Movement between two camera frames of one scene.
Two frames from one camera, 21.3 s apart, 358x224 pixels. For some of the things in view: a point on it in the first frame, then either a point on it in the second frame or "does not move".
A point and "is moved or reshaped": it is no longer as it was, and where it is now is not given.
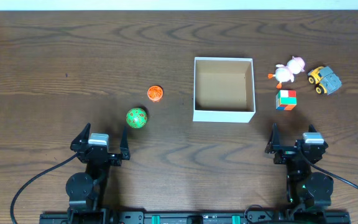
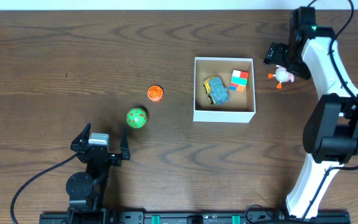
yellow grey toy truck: (325, 80) is moved or reshaped
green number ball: (137, 117) does not move
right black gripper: (274, 146) -> (275, 56)
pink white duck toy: (286, 73) does not move
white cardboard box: (224, 89) does not move
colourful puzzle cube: (286, 99) -> (239, 80)
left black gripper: (99, 154) does not move
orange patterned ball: (155, 93) does not move
